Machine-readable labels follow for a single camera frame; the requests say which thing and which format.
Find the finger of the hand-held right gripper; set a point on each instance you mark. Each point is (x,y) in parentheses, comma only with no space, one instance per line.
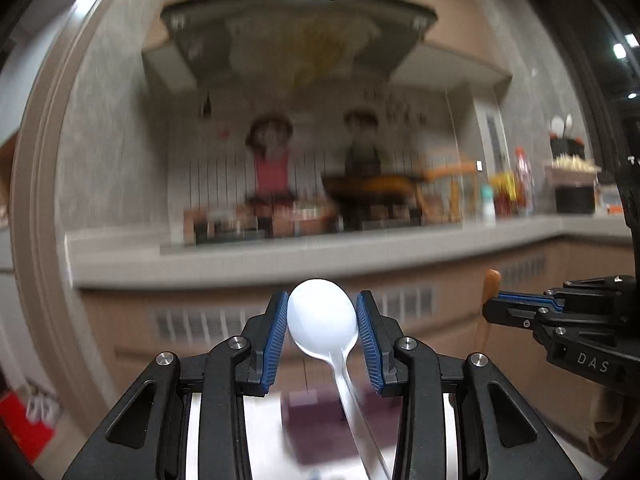
(525,297)
(510,314)

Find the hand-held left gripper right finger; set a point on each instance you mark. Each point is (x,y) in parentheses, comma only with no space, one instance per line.
(369,345)

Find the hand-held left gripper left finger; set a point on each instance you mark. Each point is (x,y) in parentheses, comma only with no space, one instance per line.
(276,340)

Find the wooden chopstick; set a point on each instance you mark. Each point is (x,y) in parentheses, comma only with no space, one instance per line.
(491,285)

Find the white plastic spoon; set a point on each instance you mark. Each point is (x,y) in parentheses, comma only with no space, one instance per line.
(322,315)

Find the purple utensil holder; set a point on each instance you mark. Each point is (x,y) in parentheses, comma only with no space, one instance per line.
(315,425)

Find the person's right forearm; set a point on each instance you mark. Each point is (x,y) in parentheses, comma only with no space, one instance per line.
(607,425)

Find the small grey vent grille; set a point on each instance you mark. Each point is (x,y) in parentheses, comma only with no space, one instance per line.
(522,270)

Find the wooden kitchen base cabinet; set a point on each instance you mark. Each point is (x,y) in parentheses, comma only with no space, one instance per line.
(450,310)

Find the white bottle with teal cap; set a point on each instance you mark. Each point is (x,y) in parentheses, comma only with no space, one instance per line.
(487,205)

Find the white textured cloth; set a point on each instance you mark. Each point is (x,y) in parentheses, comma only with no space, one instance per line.
(265,447)

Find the black pot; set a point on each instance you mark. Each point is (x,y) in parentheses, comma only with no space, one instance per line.
(575,200)

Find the clear bottle with red cap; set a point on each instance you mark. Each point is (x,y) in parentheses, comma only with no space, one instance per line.
(523,180)

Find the orange sauce bottle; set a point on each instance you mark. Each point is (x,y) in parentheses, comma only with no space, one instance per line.
(454,200)

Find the black gas stove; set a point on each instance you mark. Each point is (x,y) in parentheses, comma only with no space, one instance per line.
(300,220)

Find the dark window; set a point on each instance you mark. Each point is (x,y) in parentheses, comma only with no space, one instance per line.
(600,60)

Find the red floor mat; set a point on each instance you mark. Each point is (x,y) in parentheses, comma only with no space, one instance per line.
(22,425)

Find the grey wall socket panel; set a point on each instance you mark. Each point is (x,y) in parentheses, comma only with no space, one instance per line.
(495,135)

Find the cartoon wall sticker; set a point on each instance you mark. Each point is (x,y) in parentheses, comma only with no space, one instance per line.
(225,170)

